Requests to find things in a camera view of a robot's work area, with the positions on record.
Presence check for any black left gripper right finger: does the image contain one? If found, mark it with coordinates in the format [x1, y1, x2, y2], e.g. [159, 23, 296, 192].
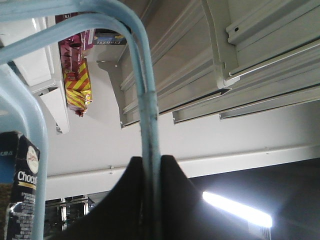
[161, 155, 253, 240]

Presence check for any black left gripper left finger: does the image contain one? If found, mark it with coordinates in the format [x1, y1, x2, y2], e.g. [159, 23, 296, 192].
[50, 156, 143, 240]

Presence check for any magenta snack bag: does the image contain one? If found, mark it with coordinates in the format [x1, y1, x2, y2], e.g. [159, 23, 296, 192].
[58, 28, 95, 73]

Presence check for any light blue plastic basket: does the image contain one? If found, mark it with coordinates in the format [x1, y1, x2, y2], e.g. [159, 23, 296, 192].
[0, 0, 163, 240]

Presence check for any dark blue Chocofello cookie box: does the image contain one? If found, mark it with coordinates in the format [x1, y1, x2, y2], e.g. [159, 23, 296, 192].
[0, 131, 40, 240]

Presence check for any white supermarket shelf unit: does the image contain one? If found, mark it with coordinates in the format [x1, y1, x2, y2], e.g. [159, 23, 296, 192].
[0, 0, 320, 201]

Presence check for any yellow red striped snack pack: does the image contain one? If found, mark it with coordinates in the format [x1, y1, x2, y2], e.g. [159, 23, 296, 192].
[63, 58, 93, 117]

